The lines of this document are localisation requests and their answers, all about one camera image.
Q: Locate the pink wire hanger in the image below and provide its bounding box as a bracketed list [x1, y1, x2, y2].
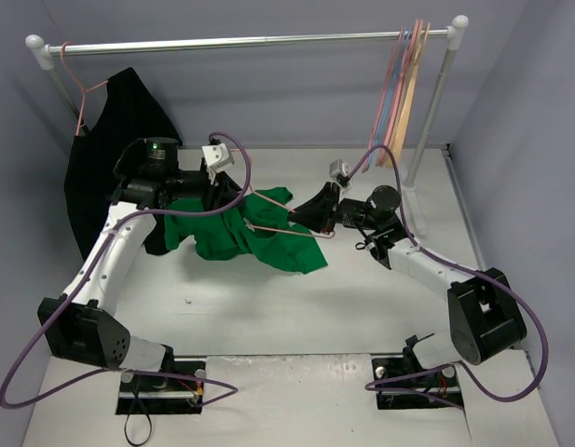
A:
[59, 41, 110, 137]
[242, 186, 335, 239]
[368, 20, 431, 161]

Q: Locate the green t shirt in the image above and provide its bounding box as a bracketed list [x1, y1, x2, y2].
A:
[164, 197, 328, 274]

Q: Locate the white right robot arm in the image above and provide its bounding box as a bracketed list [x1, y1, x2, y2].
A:
[288, 183, 527, 384]

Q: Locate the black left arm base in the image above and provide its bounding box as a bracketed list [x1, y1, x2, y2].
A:
[116, 358, 206, 415]

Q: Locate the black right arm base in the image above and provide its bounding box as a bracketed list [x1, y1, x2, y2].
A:
[370, 335, 464, 411]

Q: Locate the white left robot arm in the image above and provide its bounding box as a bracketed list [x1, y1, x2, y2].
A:
[37, 132, 246, 391]

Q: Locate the beige plastic hanger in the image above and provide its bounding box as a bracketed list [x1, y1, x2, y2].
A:
[387, 20, 431, 160]

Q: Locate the black t shirt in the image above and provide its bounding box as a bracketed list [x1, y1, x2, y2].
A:
[63, 67, 181, 259]

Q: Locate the metal clothes rack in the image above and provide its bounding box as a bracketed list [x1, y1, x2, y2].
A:
[25, 15, 470, 236]

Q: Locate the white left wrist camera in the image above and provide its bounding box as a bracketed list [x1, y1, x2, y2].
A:
[201, 143, 235, 183]

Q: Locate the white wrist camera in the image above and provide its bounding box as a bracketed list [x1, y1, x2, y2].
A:
[201, 143, 235, 183]
[329, 159, 350, 189]

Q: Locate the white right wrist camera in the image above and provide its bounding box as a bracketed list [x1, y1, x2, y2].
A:
[329, 159, 350, 189]

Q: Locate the blue wire hanger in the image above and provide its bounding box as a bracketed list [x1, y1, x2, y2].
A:
[368, 27, 415, 148]

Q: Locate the thin black cable loop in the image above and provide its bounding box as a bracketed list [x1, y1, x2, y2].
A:
[123, 372, 154, 444]

